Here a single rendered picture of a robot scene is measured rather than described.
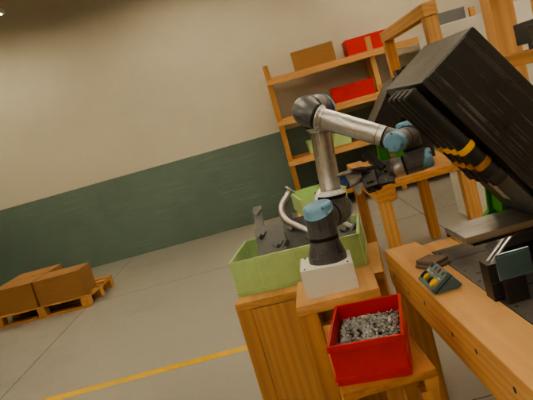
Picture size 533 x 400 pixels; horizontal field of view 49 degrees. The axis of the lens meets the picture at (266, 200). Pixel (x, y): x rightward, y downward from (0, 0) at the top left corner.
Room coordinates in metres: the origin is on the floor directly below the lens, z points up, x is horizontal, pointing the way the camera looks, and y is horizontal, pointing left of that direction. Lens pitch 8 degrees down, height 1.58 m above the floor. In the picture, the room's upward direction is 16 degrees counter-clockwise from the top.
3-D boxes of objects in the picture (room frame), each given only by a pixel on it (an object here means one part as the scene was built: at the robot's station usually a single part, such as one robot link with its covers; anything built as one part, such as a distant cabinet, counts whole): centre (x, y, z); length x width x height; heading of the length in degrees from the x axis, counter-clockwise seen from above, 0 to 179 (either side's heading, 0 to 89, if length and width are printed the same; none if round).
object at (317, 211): (2.28, -0.19, 1.12); 0.13 x 0.12 x 0.14; 147
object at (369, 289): (2.27, -0.17, 0.83); 0.32 x 0.32 x 0.04; 84
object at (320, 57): (8.50, -1.96, 1.14); 3.01 x 0.54 x 2.28; 87
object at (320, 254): (2.27, -0.17, 1.01); 0.15 x 0.15 x 0.10
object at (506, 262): (1.54, -0.60, 0.97); 0.10 x 0.02 x 0.14; 90
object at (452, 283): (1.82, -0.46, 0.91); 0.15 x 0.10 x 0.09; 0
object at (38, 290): (7.09, 2.81, 0.22); 1.20 x 0.81 x 0.44; 82
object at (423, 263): (2.01, -0.50, 0.92); 0.10 x 0.08 x 0.03; 28
